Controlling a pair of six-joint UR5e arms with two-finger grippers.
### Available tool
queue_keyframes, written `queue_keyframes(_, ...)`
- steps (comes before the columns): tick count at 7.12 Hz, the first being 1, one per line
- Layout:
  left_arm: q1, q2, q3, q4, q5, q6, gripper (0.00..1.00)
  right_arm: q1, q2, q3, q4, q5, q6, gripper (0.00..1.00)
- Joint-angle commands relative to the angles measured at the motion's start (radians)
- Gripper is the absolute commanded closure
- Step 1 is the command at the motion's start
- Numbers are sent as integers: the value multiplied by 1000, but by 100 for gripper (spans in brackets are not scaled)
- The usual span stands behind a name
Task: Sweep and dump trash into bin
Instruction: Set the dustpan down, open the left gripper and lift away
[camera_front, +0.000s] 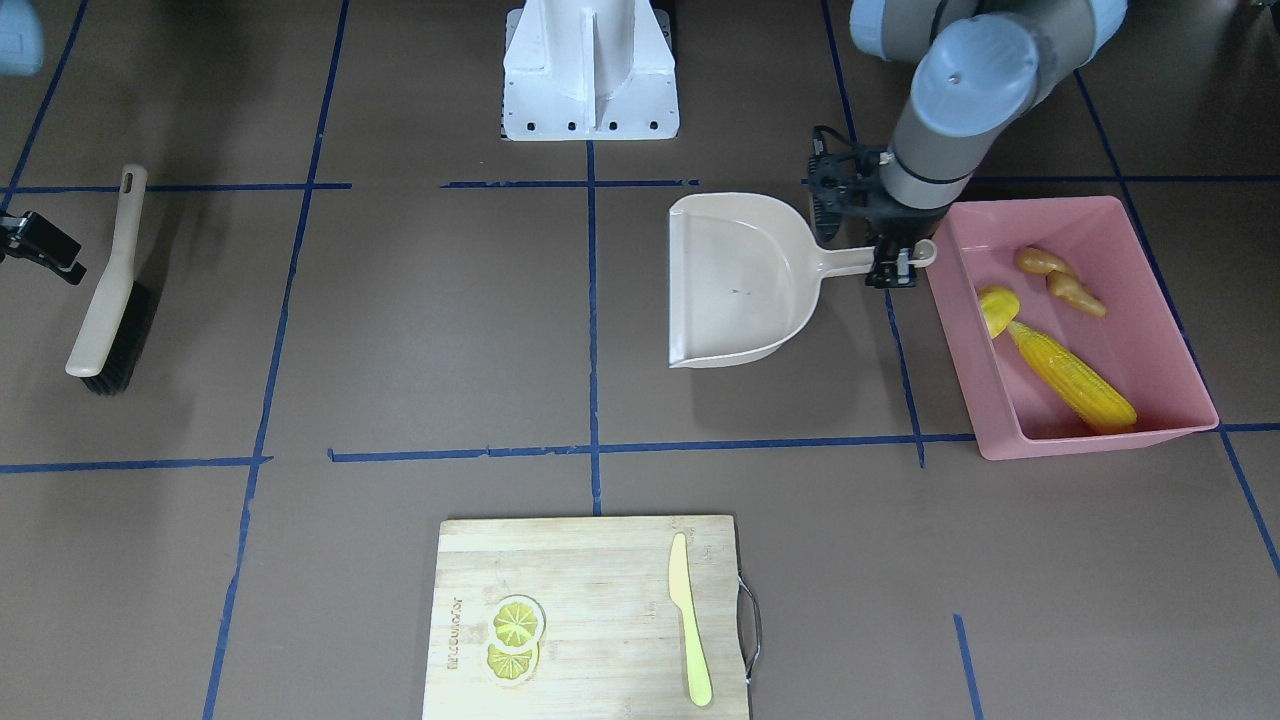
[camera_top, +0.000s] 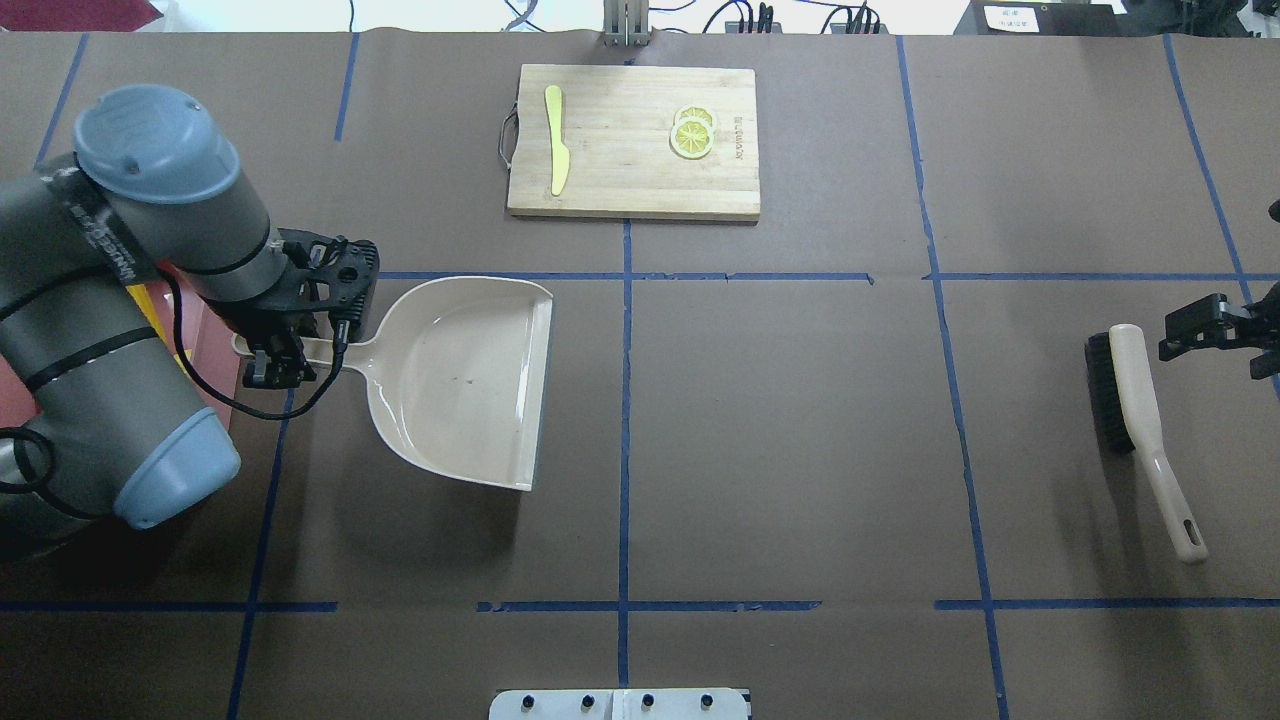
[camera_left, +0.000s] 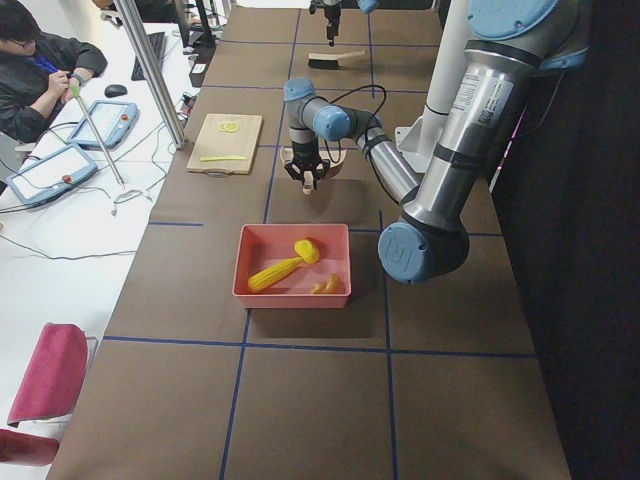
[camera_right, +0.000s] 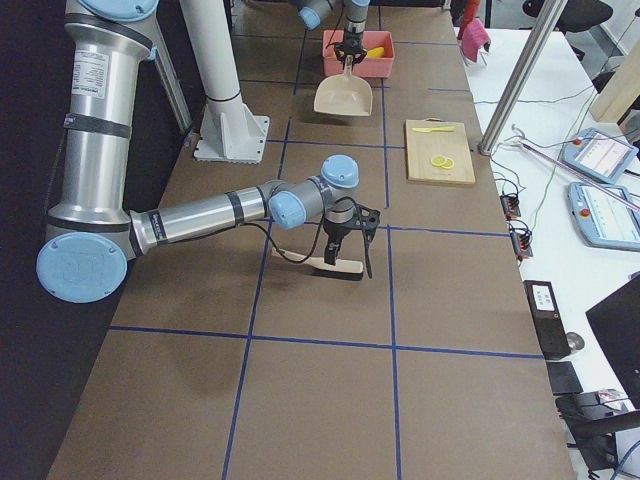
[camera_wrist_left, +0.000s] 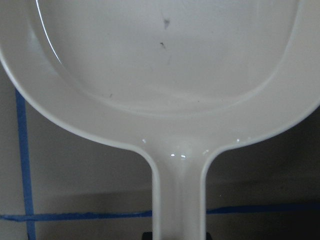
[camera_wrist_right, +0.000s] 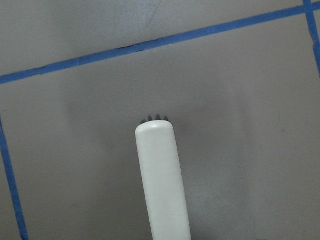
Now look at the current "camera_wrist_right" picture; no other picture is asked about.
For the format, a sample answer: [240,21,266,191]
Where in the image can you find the beige hand brush black bristles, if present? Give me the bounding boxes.
[135,114,191,240]

